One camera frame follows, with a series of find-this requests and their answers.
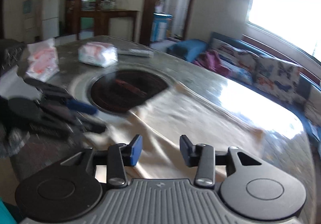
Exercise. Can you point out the large butterfly print pillow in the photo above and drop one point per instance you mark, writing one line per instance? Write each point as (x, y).
(275, 78)

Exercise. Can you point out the cream cloth garment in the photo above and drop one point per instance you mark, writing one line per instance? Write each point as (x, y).
(175, 113)

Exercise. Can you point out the window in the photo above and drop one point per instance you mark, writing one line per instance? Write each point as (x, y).
(275, 0)

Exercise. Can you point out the flat butterfly print pillow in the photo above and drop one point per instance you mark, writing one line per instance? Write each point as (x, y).
(235, 60)

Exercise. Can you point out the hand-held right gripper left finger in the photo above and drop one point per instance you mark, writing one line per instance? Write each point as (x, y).
(135, 151)

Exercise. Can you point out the white pink tissue pack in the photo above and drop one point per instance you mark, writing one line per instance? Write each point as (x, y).
(97, 54)
(41, 63)

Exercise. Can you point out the grey remote control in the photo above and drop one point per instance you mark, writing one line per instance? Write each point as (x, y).
(135, 52)

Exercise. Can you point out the round black table stove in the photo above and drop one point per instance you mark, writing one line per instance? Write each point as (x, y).
(125, 91)

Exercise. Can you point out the dark wooden shelf cabinet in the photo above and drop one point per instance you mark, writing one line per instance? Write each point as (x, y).
(72, 13)

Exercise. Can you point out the blue sofa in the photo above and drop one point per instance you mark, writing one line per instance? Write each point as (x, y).
(188, 49)

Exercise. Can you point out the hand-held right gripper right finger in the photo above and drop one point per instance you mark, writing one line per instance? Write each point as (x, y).
(185, 151)

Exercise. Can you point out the white refrigerator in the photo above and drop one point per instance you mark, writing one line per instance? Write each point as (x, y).
(50, 13)

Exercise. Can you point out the dark wooden side table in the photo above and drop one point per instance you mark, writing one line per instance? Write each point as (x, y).
(110, 14)

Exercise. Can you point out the teal cloth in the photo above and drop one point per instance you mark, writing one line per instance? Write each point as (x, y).
(6, 211)

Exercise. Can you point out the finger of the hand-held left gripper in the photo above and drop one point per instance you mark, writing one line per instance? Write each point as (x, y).
(87, 123)
(82, 107)

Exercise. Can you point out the black textured bag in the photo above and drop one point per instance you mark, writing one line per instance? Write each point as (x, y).
(10, 53)

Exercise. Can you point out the blue cabinet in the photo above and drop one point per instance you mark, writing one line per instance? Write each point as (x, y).
(160, 28)

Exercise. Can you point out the white water dispenser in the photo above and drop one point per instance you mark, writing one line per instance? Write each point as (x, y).
(28, 18)

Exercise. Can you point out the dark wooden door frame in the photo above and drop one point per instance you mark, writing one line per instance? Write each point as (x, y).
(150, 0)

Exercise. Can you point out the pink cloth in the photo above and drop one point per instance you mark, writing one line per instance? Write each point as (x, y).
(213, 60)

